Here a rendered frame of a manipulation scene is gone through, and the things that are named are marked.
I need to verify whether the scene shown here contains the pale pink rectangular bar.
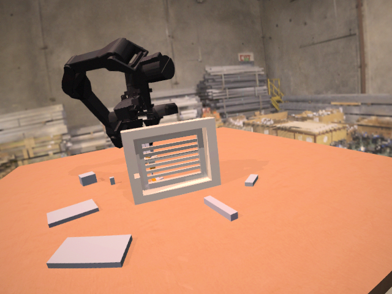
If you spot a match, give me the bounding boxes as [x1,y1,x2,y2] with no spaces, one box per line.
[204,196,238,221]

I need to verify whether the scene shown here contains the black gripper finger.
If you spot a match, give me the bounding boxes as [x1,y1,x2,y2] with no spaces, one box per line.
[143,117,164,126]
[122,119,143,129]

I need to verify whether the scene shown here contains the small white rectangular block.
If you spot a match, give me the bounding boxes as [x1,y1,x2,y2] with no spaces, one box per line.
[244,174,258,187]

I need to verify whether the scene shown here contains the white flat rectangular slab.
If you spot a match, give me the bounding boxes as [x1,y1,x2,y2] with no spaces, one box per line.
[47,199,99,228]
[46,234,133,269]

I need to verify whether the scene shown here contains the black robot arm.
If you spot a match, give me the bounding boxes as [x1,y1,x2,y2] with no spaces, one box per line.
[61,38,175,149]

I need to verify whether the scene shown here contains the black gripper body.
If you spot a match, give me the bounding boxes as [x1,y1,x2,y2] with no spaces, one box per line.
[108,84,178,123]

